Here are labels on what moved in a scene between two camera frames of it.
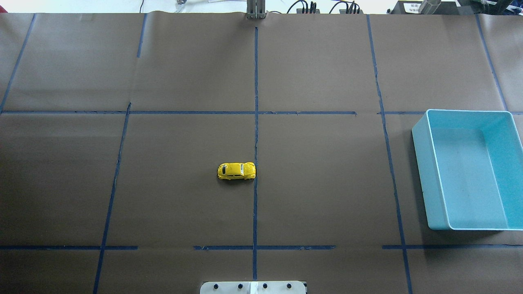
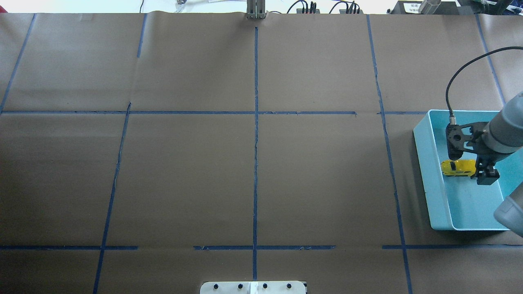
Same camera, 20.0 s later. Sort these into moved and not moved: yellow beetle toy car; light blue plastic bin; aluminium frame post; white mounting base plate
Moved: yellow beetle toy car
Not moved: light blue plastic bin; aluminium frame post; white mounting base plate
